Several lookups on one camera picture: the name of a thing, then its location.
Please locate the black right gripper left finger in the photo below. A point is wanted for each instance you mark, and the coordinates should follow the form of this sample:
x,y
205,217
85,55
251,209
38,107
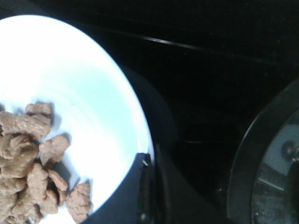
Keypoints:
x,y
133,201

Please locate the light blue plate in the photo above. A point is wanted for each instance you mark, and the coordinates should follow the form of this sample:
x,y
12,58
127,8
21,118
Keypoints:
x,y
44,60

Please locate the brown meat pieces pile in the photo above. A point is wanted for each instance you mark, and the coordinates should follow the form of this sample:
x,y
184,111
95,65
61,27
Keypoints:
x,y
30,188

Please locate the black glass gas cooktop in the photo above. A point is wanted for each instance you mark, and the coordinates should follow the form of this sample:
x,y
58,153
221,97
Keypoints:
x,y
203,70

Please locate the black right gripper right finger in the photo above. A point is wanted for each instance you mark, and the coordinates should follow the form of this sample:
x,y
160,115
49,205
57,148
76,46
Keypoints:
x,y
168,186

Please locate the right black pan support grate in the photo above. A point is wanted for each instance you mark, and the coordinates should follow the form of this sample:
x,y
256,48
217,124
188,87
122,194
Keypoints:
x,y
264,180

